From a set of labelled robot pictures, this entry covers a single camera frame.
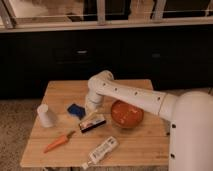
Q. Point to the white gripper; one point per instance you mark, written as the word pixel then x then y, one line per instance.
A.
pixel 92 102

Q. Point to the black whiteboard eraser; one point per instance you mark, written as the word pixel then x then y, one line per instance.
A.
pixel 92 123

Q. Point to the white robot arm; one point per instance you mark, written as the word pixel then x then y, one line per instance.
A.
pixel 190 116

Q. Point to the blue sponge block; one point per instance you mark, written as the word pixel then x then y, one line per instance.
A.
pixel 76 110

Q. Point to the orange bowl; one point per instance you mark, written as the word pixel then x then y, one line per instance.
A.
pixel 125 115

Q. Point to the orange toy carrot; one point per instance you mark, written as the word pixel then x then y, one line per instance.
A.
pixel 59 141

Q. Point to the white tube with label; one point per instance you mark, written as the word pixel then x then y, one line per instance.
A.
pixel 101 151

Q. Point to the white plastic cup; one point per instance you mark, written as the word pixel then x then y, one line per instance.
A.
pixel 45 115

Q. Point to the dark cabinet with drawers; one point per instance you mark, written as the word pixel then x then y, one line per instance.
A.
pixel 171 57

